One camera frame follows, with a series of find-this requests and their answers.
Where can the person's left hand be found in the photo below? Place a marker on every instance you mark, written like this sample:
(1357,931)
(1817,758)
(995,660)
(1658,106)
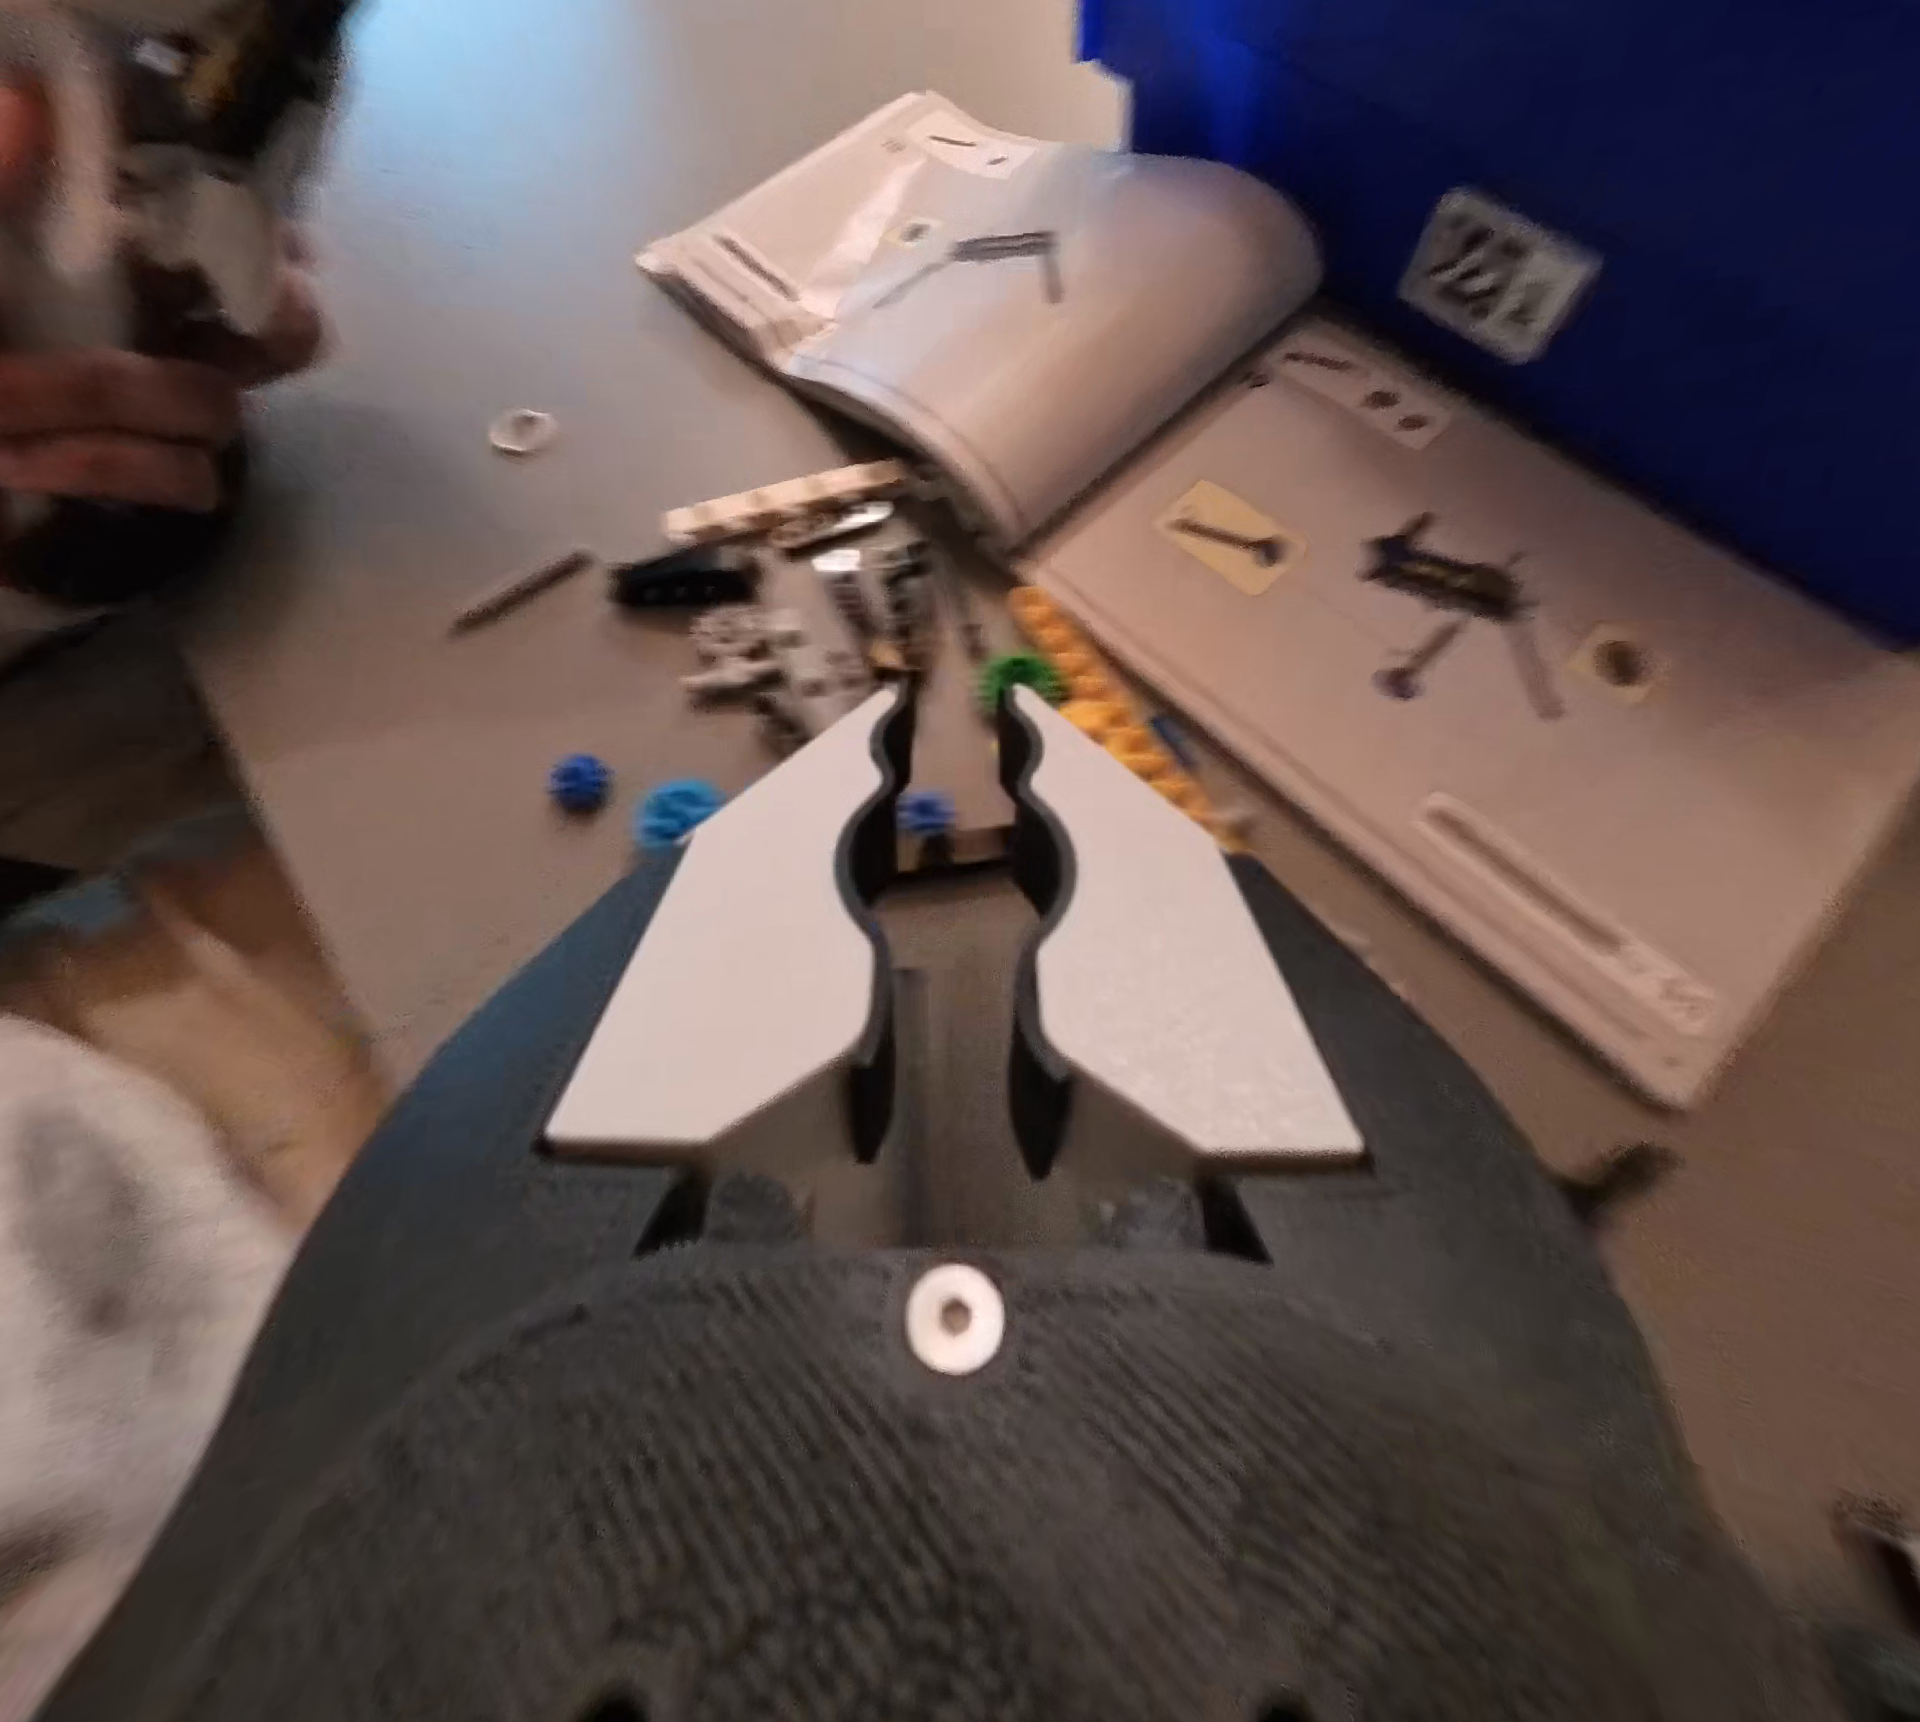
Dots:
(121,418)

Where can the person's tan trouser leg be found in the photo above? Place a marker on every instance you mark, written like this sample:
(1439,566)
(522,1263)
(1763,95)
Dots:
(225,1001)

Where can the blue storage bin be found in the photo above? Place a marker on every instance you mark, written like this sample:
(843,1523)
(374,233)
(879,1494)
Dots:
(1502,103)

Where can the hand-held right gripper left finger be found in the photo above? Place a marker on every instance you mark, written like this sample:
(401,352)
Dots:
(719,1001)

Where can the pile of loose lego pieces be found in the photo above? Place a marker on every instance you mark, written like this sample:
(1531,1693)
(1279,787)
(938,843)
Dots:
(809,597)

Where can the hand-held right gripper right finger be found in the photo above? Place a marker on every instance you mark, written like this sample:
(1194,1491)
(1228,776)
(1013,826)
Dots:
(1186,1001)

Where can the lego instruction booklet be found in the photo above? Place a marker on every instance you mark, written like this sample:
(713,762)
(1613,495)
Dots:
(1349,702)

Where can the black yellow lego beam assembly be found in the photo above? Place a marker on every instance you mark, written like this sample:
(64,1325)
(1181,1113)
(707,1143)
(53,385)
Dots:
(255,28)

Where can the white rubber band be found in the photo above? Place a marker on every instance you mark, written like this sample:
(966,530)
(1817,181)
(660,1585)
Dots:
(501,430)

